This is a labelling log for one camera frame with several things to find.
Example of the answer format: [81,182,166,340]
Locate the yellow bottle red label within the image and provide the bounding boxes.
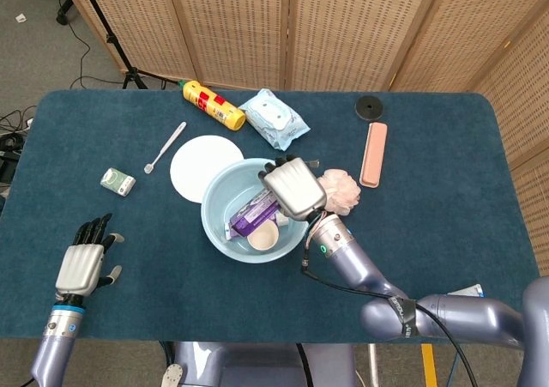
[178,79,247,131]

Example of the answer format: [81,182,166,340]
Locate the black round disc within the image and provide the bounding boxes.
[354,95,384,120]

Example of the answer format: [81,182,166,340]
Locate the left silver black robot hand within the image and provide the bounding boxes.
[55,213,125,298]

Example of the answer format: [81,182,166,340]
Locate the grey-blue robot torso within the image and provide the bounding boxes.
[160,341,357,387]

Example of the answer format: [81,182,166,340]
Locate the black cable bundle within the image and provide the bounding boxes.
[0,106,36,182]

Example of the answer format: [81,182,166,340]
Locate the white round flat disc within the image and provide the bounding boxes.
[169,134,245,203]

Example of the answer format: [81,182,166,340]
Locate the purple toothpaste box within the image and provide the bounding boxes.
[223,188,284,242]

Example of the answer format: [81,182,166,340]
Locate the white toothbrush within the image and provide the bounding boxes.
[143,121,188,175]

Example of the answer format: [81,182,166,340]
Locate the wicker folding screen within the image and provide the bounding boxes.
[59,0,549,387]

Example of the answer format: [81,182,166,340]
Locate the black floor cable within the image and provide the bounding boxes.
[63,13,126,88]

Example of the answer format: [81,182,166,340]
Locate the blue white toothpaste tube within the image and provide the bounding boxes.
[448,283,486,298]

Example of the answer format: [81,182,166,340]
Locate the light blue wet wipes pack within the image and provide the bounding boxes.
[238,88,311,152]

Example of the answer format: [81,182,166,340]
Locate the small green white box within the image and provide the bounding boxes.
[100,167,137,197]

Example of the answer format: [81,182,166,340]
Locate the pink toothbrush case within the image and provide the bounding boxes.
[359,121,389,189]

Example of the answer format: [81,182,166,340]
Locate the black tripod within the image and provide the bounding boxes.
[75,0,181,90]

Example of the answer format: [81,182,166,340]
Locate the white table leg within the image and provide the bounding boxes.
[367,342,381,387]

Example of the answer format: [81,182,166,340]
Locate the teal table cloth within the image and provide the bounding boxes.
[0,88,540,345]

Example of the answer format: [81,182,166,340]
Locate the black office chair base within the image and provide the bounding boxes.
[38,0,76,26]

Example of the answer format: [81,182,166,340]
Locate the pink bath pouf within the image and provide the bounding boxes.
[316,168,362,215]

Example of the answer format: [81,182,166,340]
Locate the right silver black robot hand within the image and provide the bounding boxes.
[257,154,328,221]

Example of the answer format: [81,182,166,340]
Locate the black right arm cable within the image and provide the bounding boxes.
[299,249,486,387]

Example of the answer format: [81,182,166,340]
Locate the light blue plastic basin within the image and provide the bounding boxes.
[200,158,311,264]

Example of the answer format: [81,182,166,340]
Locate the white paper cup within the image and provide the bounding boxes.
[247,222,281,251]

